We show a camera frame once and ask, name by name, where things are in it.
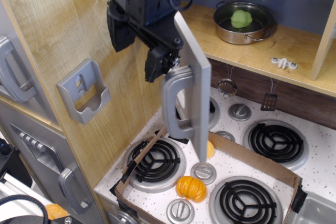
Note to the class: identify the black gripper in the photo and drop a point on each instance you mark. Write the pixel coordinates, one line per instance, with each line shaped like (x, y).
(152, 21)

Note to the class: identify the grey toy microwave door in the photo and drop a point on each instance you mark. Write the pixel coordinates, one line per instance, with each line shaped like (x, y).
(194, 78)

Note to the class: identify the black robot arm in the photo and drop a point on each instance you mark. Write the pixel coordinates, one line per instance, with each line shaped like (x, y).
(151, 21)

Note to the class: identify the grey plastic phone holder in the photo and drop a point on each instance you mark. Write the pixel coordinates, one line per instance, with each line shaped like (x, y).
(77, 83)

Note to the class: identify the hanging metal strainer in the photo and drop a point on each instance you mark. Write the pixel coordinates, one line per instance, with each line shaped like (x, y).
(227, 87)

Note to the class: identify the back left black burner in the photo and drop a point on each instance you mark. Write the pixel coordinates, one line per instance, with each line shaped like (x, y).
(214, 113)

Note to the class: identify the black burner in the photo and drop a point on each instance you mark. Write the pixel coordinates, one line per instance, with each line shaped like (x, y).
(160, 168)
(242, 199)
(214, 113)
(277, 141)

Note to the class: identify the green toy vegetable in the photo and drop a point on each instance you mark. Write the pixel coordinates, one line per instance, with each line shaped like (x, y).
(241, 19)

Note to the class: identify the grey back stove knob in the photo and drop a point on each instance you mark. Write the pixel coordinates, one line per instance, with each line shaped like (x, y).
(239, 112)

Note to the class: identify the grey stove knob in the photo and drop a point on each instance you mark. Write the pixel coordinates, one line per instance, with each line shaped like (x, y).
(239, 112)
(180, 211)
(205, 172)

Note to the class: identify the front left black burner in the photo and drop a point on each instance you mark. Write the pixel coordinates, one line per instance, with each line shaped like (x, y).
(160, 168)

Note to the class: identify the grey small middle knob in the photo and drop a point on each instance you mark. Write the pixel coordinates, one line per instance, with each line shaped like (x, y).
(226, 135)

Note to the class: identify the yellow toy corn piece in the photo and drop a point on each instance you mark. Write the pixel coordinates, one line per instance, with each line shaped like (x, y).
(210, 149)

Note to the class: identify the hanging metal spatula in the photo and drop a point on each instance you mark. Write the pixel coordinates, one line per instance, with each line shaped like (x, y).
(269, 102)

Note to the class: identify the grey centre stove knob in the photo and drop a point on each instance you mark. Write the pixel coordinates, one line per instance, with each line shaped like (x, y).
(205, 172)

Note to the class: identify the grey ice dispenser panel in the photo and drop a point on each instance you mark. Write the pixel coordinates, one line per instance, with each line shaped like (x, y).
(41, 152)

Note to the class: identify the white door latch clip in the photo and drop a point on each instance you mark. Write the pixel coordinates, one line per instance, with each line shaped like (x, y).
(283, 63)

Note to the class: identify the orange toy pumpkin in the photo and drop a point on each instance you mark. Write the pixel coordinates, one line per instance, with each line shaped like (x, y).
(191, 188)

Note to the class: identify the back right black burner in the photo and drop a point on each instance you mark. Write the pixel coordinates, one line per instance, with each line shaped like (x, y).
(277, 141)

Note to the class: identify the grey front stove knob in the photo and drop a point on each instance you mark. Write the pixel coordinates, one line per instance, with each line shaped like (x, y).
(180, 211)

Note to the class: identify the grey oven knob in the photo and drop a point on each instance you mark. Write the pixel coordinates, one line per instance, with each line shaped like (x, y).
(125, 218)

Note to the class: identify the front right black burner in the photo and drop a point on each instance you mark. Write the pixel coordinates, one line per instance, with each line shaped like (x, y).
(242, 199)

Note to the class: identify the orange toy near floor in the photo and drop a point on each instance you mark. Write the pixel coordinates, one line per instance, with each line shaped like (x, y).
(55, 211)

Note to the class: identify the steel toy sink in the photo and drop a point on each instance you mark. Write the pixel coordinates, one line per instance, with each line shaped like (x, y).
(315, 209)

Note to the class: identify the steel pot with handles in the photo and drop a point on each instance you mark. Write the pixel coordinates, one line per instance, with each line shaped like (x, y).
(256, 31)

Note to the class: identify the grey upper fridge handle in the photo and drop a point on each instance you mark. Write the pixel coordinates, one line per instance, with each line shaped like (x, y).
(8, 81)

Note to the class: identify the grey fridge handle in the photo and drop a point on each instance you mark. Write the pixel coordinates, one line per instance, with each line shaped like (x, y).
(64, 182)
(8, 81)

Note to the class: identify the grey lower fridge handle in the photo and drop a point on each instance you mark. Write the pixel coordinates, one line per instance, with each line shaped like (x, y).
(64, 182)

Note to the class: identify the brown cardboard frame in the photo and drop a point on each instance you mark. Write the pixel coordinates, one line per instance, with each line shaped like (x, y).
(234, 150)

